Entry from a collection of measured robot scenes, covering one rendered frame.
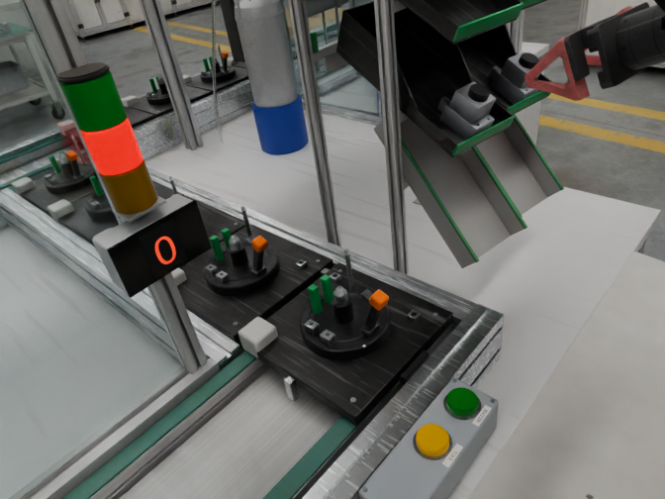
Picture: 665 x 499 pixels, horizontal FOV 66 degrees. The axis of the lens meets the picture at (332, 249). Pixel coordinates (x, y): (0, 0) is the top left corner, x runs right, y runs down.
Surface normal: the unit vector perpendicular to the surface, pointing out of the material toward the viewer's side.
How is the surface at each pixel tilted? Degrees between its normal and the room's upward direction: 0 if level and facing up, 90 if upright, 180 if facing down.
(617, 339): 0
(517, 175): 45
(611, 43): 65
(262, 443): 0
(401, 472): 0
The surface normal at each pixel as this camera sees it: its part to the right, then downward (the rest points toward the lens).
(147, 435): -0.13, -0.81
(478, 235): 0.34, -0.29
